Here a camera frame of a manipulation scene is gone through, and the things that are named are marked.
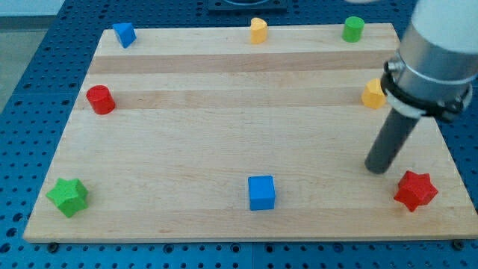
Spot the blue triangle block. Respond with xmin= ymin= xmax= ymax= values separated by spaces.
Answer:
xmin=112 ymin=22 xmax=137 ymax=49

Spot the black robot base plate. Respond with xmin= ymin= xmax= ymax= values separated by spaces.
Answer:
xmin=205 ymin=0 xmax=288 ymax=12

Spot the green cylinder block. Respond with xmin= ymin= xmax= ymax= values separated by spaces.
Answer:
xmin=342 ymin=16 xmax=365 ymax=43

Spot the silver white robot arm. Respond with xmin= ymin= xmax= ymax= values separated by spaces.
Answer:
xmin=364 ymin=0 xmax=477 ymax=174

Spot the green star block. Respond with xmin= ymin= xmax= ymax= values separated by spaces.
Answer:
xmin=46 ymin=178 xmax=89 ymax=218

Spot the red cylinder block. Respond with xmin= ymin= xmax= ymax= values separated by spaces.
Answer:
xmin=86 ymin=85 xmax=116 ymax=115

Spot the wooden board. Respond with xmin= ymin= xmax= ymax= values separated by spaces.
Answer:
xmin=23 ymin=23 xmax=477 ymax=244

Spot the yellow heart block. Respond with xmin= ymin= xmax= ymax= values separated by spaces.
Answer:
xmin=249 ymin=17 xmax=268 ymax=44

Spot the blue cube block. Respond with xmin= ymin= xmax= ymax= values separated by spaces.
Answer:
xmin=248 ymin=175 xmax=276 ymax=211

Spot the yellow hexagon block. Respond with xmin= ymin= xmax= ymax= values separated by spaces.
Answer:
xmin=361 ymin=78 xmax=386 ymax=109

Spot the red star block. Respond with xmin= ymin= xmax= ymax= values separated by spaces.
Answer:
xmin=394 ymin=170 xmax=438 ymax=212

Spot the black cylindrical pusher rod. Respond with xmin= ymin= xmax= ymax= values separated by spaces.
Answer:
xmin=364 ymin=108 xmax=419 ymax=174

